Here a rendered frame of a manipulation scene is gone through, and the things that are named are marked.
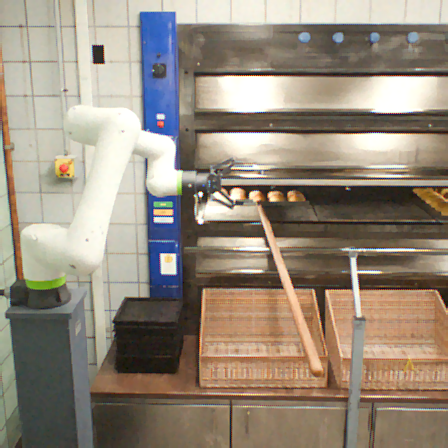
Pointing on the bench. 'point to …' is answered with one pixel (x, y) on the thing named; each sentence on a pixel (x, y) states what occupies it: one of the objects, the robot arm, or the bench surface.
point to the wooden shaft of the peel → (292, 301)
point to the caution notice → (168, 264)
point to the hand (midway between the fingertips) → (250, 183)
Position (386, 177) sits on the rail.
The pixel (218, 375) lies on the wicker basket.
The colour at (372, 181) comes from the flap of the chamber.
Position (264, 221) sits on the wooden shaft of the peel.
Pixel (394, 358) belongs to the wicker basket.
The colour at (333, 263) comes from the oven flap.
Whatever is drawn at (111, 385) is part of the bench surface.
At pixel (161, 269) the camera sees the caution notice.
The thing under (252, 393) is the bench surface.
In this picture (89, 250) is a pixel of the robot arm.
